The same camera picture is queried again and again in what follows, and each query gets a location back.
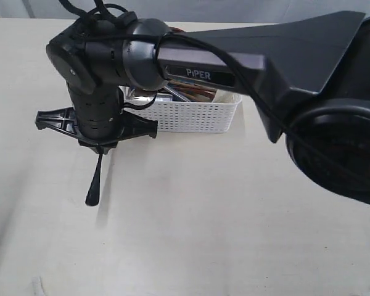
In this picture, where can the brown wooden chopstick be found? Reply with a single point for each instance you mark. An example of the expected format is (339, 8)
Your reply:
(194, 92)

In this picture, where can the silver metal fork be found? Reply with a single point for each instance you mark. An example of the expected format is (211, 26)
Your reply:
(93, 195)

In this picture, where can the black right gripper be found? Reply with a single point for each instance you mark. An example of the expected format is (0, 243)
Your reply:
(99, 136)

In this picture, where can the white plastic woven basket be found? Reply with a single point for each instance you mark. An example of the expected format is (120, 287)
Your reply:
(183, 115)

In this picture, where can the steel metal cup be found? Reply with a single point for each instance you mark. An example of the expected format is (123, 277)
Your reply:
(139, 97)

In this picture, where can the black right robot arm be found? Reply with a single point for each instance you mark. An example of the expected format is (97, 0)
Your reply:
(309, 80)

